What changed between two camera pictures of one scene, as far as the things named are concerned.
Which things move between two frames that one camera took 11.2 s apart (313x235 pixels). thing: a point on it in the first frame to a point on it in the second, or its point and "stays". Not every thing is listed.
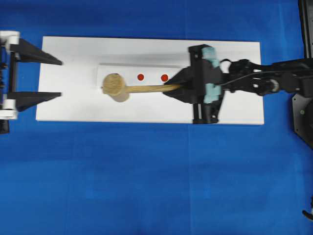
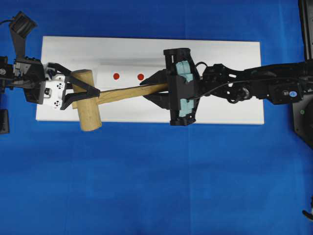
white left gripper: (11, 102) to (54, 82)
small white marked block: (140, 74) stays
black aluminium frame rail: (305, 14) stays
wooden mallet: (114, 86) to (85, 98)
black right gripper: (207, 79) to (185, 78)
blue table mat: (94, 177) stays
